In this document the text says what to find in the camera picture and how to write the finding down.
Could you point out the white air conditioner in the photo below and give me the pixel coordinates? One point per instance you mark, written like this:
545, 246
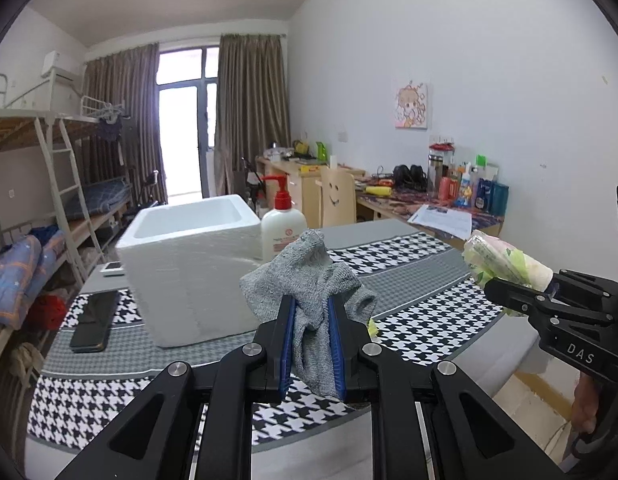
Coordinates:
62, 65

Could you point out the hanging dark clothes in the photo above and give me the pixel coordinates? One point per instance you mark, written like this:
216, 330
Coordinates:
110, 128

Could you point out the brown curtain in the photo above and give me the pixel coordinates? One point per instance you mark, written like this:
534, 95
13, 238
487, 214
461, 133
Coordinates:
128, 79
252, 106

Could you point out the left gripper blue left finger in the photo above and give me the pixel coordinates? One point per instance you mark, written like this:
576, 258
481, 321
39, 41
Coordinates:
195, 422

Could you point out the anime wall picture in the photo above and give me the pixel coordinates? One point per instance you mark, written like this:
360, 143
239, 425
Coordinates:
411, 110

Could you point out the brown left curtain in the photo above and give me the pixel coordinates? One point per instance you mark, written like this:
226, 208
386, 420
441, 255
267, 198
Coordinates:
128, 79

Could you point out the metal bunk bed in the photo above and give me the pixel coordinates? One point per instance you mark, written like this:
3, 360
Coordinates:
40, 182

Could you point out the white lotion pump bottle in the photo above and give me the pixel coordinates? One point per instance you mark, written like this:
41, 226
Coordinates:
283, 224

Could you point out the grey sock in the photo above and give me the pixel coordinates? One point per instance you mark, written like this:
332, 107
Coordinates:
305, 271

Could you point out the wooden desk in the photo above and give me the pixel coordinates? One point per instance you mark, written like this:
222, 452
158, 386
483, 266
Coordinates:
306, 195

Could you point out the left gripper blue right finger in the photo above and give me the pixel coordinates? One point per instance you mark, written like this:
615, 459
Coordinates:
428, 421

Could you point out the white remote control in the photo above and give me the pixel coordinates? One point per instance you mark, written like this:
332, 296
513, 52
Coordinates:
112, 269

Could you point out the blue plaid quilt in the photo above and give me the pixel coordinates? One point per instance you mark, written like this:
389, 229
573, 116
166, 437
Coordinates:
25, 267

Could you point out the yellow object on desk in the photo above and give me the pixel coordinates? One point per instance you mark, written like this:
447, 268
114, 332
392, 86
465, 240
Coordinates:
381, 191

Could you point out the blue shampoo bottles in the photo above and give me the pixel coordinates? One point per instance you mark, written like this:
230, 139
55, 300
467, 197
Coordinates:
492, 197

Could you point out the white styrofoam box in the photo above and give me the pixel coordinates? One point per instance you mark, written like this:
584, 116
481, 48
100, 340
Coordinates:
183, 264

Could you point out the houndstooth table cloth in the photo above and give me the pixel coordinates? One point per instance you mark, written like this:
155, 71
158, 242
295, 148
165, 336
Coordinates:
427, 307

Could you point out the green white tissue pack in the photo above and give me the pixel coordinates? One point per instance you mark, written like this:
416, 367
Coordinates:
489, 257

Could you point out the person's right hand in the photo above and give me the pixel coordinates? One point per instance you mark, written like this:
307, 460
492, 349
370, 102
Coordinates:
585, 405

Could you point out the brown right curtain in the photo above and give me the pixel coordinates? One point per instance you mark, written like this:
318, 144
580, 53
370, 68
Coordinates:
252, 106

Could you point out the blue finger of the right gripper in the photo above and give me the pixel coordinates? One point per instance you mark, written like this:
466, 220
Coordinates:
511, 297

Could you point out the black smartphone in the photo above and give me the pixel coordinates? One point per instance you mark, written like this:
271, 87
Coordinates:
94, 323

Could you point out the white printed paper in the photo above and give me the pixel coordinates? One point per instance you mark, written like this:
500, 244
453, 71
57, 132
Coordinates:
450, 221

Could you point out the yellow foam net sleeve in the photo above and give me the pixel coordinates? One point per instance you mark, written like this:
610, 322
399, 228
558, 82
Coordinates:
372, 329

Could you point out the glass balcony door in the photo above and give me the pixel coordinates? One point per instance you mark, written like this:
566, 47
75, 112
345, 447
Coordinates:
187, 82

